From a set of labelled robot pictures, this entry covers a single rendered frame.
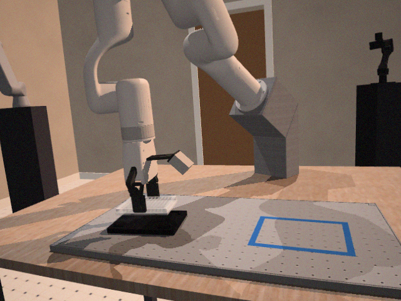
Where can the blue tape outline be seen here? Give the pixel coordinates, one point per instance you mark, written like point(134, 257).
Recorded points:
point(346, 230)

